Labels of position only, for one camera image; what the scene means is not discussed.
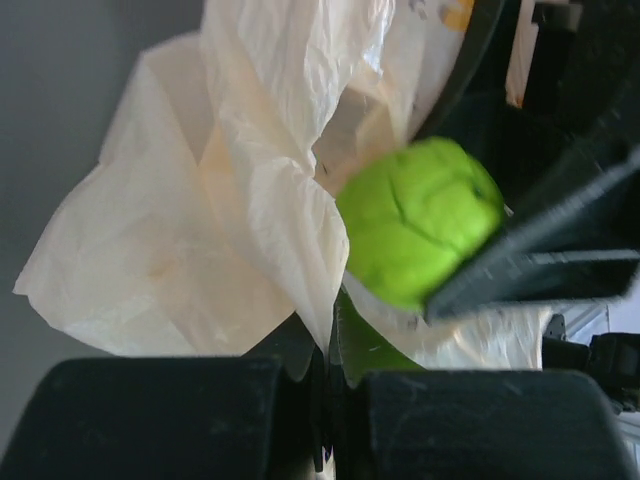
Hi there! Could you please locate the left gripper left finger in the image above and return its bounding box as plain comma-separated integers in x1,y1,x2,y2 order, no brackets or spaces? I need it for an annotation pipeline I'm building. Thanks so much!
0,309,329,480

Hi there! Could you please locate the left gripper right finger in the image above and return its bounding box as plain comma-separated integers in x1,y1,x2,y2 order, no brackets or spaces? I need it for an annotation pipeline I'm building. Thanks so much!
330,293,639,479

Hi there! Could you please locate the translucent banana print plastic bag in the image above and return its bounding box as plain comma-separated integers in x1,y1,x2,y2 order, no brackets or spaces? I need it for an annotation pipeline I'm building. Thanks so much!
13,1,551,369

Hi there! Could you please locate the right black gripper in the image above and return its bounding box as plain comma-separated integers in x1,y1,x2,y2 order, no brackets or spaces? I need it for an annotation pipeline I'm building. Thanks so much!
413,1,639,198

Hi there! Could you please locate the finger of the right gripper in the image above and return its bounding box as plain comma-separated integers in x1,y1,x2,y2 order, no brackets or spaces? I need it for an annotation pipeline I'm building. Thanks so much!
424,150,639,320

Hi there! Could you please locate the green fruit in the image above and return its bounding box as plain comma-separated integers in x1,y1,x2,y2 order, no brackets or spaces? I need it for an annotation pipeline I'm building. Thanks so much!
336,137,506,310

